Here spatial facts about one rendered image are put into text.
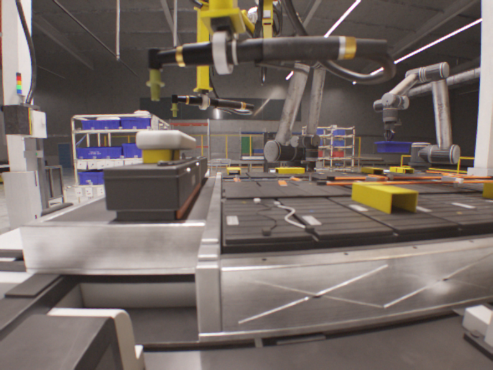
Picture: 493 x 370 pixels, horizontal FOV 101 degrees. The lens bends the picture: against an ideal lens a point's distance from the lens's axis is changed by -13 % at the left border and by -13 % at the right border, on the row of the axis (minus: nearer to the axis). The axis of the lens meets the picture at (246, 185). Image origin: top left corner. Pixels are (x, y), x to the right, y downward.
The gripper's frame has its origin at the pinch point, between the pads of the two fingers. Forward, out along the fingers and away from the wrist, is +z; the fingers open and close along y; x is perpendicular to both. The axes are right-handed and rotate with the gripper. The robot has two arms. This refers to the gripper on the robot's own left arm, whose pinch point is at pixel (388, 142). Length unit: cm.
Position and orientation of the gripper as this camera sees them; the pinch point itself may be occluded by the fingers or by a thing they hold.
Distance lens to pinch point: 218.5
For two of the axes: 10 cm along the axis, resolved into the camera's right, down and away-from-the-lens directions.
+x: 10.0, 0.1, -0.5
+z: 0.0, 9.9, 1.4
